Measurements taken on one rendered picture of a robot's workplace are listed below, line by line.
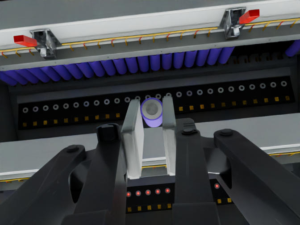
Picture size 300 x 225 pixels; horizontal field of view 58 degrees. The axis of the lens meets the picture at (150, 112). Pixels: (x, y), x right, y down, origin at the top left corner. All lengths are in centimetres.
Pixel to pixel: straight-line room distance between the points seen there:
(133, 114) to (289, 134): 30
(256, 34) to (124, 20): 20
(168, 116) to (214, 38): 28
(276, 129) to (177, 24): 21
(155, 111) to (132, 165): 6
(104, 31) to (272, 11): 24
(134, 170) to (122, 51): 29
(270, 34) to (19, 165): 42
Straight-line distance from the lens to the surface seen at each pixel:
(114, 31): 41
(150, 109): 20
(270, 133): 42
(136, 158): 15
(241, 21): 36
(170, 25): 41
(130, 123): 15
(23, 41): 35
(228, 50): 47
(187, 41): 42
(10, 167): 45
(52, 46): 42
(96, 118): 54
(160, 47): 42
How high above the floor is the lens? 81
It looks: 8 degrees up
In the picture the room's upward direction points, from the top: 174 degrees clockwise
